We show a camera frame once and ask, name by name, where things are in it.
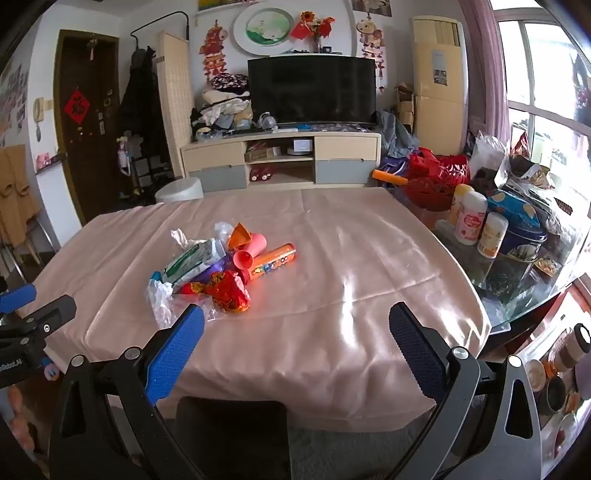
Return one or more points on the pink plastic cup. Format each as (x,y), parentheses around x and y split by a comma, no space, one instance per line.
(251,253)

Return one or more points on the green white tissue packet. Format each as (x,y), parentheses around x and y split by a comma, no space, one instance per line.
(194,261)

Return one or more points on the blue orange floor toy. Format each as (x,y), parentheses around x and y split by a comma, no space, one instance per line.
(51,370)

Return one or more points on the small white box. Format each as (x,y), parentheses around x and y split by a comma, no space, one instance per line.
(303,146)

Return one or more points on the dark grey trash bin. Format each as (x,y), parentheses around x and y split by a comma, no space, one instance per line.
(231,438)

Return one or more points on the beige standing air conditioner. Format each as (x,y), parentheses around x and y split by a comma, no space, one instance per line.
(438,110)

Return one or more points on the window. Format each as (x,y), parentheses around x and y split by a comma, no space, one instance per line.
(545,69)

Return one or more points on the black television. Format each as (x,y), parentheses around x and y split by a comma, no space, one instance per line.
(311,90)

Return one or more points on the white spray bottle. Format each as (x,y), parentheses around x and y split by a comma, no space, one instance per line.
(123,154)

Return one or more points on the white bottle orange label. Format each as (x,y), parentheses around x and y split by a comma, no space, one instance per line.
(491,235)

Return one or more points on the stack of cardboard boxes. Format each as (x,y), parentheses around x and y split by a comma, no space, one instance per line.
(405,106)

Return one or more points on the beige wall intercom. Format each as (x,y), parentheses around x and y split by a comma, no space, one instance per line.
(38,110)

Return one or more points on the small clear plastic wrap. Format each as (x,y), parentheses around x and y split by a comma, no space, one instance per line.
(222,230)

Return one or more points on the red plastic bags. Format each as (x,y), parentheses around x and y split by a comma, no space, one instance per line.
(438,164)

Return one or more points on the red square door decoration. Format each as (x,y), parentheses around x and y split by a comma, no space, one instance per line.
(77,107)

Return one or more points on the brown door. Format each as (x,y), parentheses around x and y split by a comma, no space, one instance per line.
(87,170)

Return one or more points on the cup with black lid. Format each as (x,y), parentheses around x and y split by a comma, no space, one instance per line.
(576,346)

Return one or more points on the pile of snack bags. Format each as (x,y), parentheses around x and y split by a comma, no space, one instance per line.
(549,198)

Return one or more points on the person's left hand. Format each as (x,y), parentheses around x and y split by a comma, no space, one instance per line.
(18,415)

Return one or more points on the tan coat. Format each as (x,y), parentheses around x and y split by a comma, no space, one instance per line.
(16,198)

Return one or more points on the beige grey television cabinet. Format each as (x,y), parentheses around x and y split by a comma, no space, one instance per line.
(217,154)

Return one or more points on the red plastic basket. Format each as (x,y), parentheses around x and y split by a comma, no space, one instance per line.
(427,194)

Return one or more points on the orange snack tube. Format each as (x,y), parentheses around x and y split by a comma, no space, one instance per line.
(276,258)

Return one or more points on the red hanging wall ornament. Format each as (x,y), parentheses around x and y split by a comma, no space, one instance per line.
(214,46)

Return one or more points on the metal chair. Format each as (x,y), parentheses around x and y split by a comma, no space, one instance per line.
(27,251)

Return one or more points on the purple plastic package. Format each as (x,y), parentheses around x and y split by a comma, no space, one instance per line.
(214,272)

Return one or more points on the pink tablecloth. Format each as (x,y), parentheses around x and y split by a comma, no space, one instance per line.
(332,277)

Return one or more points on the dark blue round tin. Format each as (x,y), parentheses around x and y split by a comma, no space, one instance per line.
(524,242)

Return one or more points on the purple curtain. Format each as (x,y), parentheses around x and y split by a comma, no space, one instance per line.
(485,69)

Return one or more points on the grey blue cloth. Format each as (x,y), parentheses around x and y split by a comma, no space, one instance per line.
(395,134)

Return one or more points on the vase with red flowers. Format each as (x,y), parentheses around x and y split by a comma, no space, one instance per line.
(316,27)

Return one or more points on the flat cardboard box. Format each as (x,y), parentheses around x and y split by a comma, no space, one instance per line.
(263,154)

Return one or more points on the blue snack box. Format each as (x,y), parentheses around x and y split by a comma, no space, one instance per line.
(512,207)

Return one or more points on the pink hanging wall ornament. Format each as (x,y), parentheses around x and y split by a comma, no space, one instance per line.
(371,39)

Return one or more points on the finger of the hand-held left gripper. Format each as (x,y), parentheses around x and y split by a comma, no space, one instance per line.
(51,318)
(18,297)

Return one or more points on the white bottle pale yellow label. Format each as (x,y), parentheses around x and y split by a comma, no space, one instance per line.
(458,203)

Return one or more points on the white round stool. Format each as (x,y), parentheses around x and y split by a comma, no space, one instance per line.
(179,190)

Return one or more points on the beige folding screen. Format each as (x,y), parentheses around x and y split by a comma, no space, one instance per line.
(175,101)

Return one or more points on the red wrapper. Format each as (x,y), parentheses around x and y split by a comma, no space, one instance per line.
(226,291)

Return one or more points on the orange foam stick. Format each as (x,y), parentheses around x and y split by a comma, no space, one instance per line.
(390,177)

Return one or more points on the white plastic bag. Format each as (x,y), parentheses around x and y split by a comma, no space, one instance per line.
(487,154)

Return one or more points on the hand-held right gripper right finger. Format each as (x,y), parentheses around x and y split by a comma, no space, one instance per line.
(415,346)

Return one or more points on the wall photos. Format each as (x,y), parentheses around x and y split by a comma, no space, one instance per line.
(11,101)

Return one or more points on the glass jar with dark leaves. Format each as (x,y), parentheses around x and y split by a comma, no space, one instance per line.
(503,279)

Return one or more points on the round white wall picture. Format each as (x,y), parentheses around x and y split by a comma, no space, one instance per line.
(263,28)

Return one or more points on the dark coats on rack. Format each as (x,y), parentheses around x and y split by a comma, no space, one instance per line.
(138,101)

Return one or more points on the white tissue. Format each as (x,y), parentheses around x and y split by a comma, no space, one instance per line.
(181,237)

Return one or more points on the dark ceramic cup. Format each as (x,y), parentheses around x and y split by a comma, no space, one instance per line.
(551,394)

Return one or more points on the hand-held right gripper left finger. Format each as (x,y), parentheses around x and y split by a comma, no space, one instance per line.
(178,350)

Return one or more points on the pile of clothes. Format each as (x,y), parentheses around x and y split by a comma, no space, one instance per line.
(221,106)

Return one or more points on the white bottle pink label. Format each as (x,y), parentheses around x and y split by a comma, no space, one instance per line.
(470,219)

